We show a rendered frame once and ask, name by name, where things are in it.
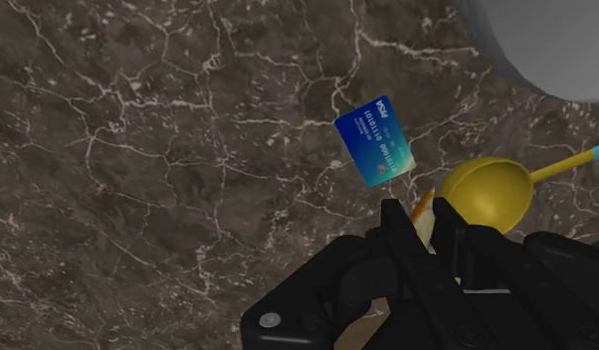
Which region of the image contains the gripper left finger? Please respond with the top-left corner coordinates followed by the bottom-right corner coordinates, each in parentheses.
top-left (239, 198), bottom-right (456, 350)

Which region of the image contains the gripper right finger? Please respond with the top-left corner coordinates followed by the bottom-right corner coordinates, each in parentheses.
top-left (430, 196), bottom-right (599, 350)

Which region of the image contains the orange and white piece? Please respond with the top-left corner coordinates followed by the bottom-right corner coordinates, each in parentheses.
top-left (408, 186), bottom-right (438, 256)

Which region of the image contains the blue bank card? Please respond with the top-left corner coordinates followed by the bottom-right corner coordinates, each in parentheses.
top-left (333, 94), bottom-right (418, 189)

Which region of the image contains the yellow ladle with blue handle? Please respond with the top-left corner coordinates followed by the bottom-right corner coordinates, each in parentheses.
top-left (435, 140), bottom-right (599, 236)

